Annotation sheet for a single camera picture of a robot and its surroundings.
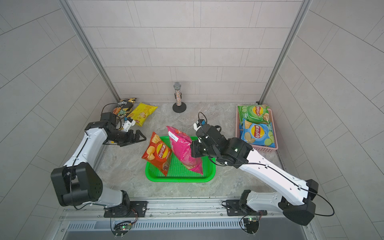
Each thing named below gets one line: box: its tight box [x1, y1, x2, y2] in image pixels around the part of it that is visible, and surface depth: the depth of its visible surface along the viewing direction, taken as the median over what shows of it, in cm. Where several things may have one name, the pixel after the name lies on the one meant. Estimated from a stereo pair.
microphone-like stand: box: [172, 81, 187, 113], surface depth 103 cm
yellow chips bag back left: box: [127, 102, 159, 127], surface depth 106 cm
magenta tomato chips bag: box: [166, 126, 203, 176], surface depth 67 cm
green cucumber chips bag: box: [237, 104, 271, 124], surface depth 98 cm
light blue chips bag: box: [239, 118, 276, 148], surface depth 87 cm
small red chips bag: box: [141, 132, 172, 177], surface depth 79 cm
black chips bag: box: [117, 97, 137, 113], surface depth 109 cm
